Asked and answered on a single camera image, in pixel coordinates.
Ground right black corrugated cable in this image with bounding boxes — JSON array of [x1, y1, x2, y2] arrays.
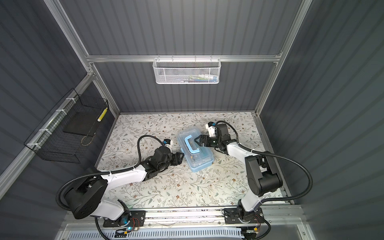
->
[[215, 120, 313, 203]]

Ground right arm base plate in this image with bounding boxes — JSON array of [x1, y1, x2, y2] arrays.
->
[[222, 208, 265, 225]]

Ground white slotted cable duct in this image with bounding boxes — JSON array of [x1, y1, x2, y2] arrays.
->
[[67, 227, 245, 240]]

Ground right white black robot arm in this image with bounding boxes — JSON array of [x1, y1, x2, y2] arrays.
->
[[193, 121, 283, 223]]

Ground black wire mesh basket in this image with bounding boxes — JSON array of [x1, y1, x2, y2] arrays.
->
[[24, 90, 109, 164]]

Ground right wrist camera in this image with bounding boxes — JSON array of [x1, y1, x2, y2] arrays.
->
[[205, 122, 217, 138]]

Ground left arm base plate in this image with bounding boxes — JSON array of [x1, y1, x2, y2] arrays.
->
[[103, 211, 147, 228]]

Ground white wire mesh basket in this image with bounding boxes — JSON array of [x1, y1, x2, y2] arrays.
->
[[153, 59, 222, 85]]

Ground blue plastic tool box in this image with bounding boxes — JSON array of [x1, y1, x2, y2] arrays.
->
[[176, 125, 215, 173]]

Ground markers in white basket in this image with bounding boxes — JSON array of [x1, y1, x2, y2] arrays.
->
[[176, 74, 219, 84]]

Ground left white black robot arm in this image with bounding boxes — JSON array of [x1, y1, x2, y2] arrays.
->
[[57, 146, 185, 221]]

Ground black foam pad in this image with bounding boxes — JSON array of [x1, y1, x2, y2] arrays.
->
[[63, 112, 101, 137]]

